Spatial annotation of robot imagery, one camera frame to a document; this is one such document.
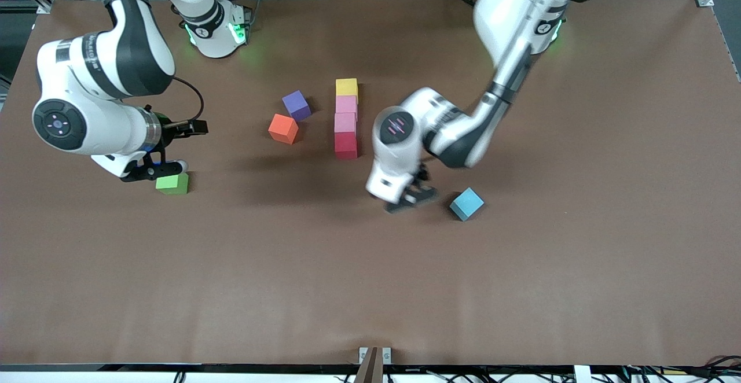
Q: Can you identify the orange cube block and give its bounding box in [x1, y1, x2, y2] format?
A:
[268, 114, 299, 145]

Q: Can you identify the brown table cover sheet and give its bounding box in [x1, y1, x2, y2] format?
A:
[0, 0, 741, 367]

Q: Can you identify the green cube block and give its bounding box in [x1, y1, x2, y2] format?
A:
[155, 173, 189, 195]

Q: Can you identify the metal table clamp bracket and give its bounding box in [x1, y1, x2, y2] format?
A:
[359, 347, 392, 383]

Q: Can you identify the yellow cube block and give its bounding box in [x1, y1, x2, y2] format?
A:
[336, 78, 360, 104]

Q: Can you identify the purple cube block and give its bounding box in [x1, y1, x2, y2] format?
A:
[282, 90, 312, 122]

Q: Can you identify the red cube block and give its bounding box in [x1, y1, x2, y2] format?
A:
[335, 132, 359, 160]

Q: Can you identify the light blue cube block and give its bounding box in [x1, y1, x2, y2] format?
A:
[450, 187, 485, 222]

